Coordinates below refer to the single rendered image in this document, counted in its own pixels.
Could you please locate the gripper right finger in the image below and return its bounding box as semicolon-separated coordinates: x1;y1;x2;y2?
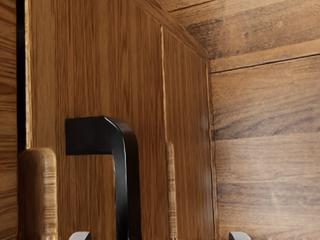
228;231;252;240

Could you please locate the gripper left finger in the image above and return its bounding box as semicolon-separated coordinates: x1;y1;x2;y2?
68;231;92;240

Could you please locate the brown wooden drawer cabinet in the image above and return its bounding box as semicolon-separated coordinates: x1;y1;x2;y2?
15;0;219;240

